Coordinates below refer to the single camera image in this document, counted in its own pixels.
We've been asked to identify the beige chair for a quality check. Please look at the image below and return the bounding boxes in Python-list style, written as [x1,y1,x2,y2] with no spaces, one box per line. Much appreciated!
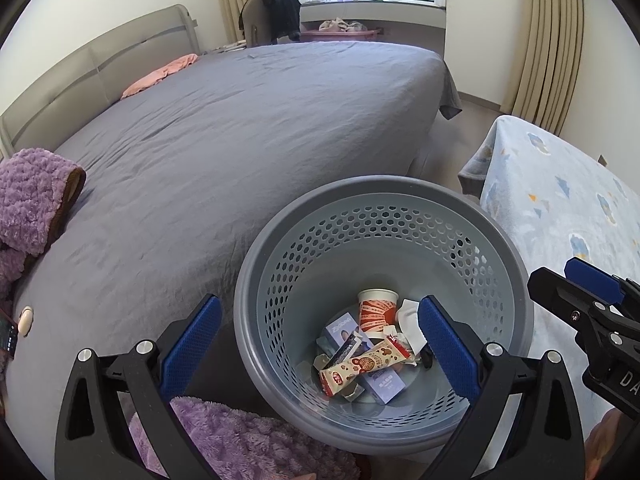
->
[239,0,303,50]

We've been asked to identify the grey bed headboard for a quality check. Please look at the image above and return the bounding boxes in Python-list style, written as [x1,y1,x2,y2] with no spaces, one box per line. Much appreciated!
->
[0,4,201,161]

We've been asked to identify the purple cartoon rabbit box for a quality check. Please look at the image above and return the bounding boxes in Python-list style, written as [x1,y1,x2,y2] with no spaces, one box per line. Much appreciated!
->
[324,314,407,406]

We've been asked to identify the black jacket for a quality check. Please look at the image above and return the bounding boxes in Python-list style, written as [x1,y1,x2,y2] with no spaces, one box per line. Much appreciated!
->
[239,0,302,43]

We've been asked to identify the wide beige curtain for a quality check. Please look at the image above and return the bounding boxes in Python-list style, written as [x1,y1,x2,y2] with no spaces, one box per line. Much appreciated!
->
[510,0,586,136]

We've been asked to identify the grey bed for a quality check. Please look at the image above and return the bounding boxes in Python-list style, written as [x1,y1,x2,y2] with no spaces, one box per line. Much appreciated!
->
[0,42,463,411]

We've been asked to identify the light blue printed blanket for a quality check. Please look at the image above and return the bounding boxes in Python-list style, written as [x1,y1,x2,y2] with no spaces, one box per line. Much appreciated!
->
[457,115,640,431]

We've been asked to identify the white tissue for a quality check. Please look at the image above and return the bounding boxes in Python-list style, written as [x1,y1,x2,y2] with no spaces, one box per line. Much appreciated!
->
[395,299,428,356]

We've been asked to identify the purple fleece pants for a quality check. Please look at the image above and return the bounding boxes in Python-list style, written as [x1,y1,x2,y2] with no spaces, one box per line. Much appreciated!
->
[129,395,363,480]

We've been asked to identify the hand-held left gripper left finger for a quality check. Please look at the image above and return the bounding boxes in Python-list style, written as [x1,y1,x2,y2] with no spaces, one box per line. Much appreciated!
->
[54,294,223,480]

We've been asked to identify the purple fleece garment brown lining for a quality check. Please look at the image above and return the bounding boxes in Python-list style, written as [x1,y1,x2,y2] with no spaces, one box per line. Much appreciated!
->
[0,148,87,281]

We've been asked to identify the pink cloth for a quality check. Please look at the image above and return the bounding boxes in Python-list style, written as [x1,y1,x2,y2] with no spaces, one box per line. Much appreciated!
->
[121,53,200,99]

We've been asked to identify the dark flat device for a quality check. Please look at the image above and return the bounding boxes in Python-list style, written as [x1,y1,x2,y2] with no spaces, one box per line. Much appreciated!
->
[0,310,19,361]

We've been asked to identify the pink plastic basin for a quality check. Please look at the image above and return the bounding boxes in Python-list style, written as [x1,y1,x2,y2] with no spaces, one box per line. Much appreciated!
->
[299,27,382,45]

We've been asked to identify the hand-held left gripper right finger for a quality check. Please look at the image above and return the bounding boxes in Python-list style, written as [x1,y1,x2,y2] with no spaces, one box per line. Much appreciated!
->
[417,294,586,480]

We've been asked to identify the white small carton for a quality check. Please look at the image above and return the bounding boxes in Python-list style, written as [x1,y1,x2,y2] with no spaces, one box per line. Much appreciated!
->
[312,351,335,378]

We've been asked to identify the beige red snack wrapper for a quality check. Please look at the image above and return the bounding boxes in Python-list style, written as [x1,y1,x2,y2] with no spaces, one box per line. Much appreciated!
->
[319,336,418,397]

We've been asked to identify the pile of pale clothes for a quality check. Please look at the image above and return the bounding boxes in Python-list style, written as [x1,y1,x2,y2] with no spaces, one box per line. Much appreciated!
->
[319,18,373,33]

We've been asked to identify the white window sill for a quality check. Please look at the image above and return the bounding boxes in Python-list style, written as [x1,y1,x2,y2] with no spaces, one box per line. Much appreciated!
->
[299,0,447,56]

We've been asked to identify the red printed paper cup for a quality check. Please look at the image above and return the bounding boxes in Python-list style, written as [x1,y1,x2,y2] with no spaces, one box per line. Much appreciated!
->
[356,287,400,338]

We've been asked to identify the grey perforated plastic wastebasket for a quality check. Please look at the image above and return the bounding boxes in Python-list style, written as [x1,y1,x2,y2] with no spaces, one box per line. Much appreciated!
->
[233,175,535,457]

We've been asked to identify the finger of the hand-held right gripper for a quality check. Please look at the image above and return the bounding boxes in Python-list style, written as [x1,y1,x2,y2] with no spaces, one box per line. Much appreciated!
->
[564,256,640,311]
[527,266,626,341]

